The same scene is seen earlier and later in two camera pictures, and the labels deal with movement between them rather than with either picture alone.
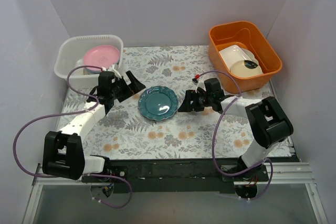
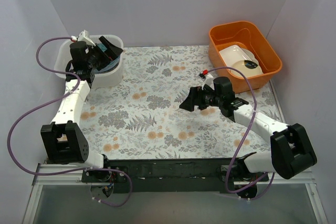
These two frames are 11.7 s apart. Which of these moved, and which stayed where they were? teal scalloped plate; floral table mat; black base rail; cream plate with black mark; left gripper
Moved: left gripper; teal scalloped plate
Stayed: cream plate with black mark; floral table mat; black base rail
